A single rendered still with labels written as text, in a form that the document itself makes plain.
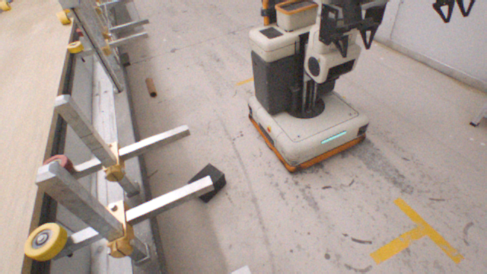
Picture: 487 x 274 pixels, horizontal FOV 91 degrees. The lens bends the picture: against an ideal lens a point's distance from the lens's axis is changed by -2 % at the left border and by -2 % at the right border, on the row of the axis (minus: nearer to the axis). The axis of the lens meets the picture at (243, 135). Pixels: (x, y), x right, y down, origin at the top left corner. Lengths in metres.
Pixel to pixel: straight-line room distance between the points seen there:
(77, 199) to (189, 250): 1.09
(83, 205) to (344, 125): 1.46
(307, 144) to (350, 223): 0.51
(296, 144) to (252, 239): 0.61
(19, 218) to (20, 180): 0.15
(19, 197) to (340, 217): 1.45
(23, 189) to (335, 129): 1.50
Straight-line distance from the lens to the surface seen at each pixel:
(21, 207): 0.89
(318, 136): 1.59
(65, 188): 0.55
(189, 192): 0.70
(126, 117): 1.32
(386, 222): 1.67
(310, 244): 1.52
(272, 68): 1.49
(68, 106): 0.73
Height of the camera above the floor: 1.42
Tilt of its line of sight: 45 degrees down
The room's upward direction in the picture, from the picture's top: 10 degrees counter-clockwise
